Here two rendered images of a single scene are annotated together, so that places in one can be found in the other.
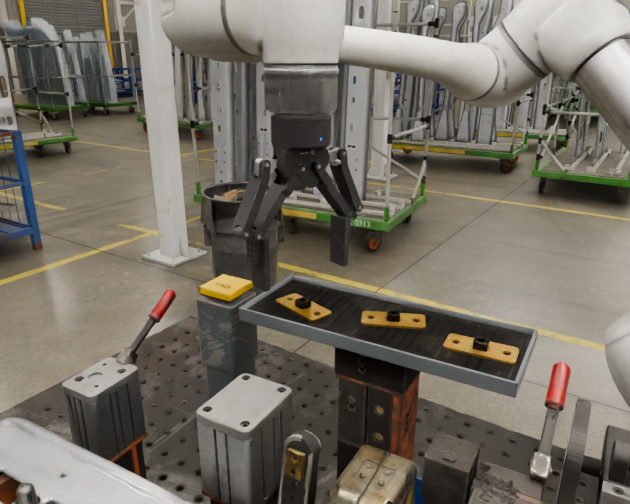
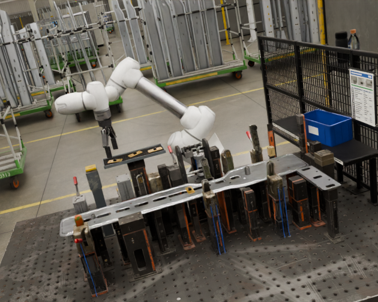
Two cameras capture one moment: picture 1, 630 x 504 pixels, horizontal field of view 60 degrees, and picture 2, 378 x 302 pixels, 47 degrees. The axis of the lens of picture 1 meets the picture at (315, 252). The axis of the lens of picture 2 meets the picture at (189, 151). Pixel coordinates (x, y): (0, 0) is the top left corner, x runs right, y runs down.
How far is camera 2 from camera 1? 1.99 m
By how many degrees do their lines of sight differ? 38
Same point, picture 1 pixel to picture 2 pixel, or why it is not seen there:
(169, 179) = not seen: outside the picture
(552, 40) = (127, 81)
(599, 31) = (137, 77)
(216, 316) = (93, 174)
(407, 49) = not seen: hidden behind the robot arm
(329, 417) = not seen: hidden behind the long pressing
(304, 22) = (105, 101)
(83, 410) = (82, 205)
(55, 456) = (86, 214)
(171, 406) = (55, 236)
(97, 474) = (99, 210)
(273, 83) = (100, 114)
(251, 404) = (125, 177)
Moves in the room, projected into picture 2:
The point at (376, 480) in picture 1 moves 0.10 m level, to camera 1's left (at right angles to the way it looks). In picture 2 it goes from (154, 175) to (140, 182)
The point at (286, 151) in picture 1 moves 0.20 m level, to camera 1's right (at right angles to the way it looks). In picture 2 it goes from (105, 126) to (133, 115)
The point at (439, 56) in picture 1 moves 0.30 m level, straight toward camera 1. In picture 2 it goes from (109, 94) to (129, 99)
